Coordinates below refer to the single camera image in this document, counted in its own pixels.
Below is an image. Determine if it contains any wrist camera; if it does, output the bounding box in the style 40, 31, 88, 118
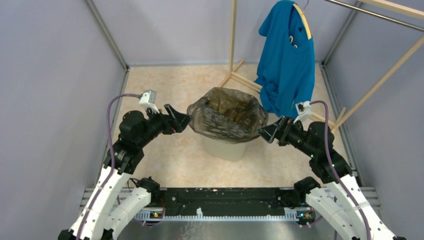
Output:
293, 101, 313, 124
138, 89, 160, 114

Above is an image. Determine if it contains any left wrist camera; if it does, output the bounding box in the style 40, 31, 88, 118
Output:
138, 89, 160, 114

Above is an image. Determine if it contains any wooden clothes hanger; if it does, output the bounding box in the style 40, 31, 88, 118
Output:
293, 3, 312, 40

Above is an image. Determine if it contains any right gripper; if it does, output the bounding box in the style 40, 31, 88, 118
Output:
255, 114, 317, 157

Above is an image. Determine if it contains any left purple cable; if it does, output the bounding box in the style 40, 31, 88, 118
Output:
75, 93, 164, 240

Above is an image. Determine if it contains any blue t-shirt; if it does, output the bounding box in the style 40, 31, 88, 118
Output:
255, 0, 315, 119

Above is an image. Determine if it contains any white comb cable tray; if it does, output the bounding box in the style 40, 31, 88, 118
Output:
133, 208, 300, 222

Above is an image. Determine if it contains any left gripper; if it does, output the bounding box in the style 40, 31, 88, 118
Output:
137, 102, 193, 147

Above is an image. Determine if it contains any dark translucent trash bag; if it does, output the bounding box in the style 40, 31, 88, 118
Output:
186, 87, 269, 144

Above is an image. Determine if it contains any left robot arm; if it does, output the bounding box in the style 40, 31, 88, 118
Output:
58, 104, 191, 240

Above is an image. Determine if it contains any wooden clothes rack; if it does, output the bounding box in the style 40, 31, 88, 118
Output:
218, 0, 424, 132

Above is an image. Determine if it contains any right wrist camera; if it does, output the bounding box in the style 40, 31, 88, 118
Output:
293, 101, 313, 124

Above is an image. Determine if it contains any cream plastic trash bin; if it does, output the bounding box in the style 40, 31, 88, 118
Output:
201, 136, 248, 162

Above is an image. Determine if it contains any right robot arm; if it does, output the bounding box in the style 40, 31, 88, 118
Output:
257, 117, 402, 240

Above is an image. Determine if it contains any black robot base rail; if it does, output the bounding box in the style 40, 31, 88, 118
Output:
148, 187, 307, 217

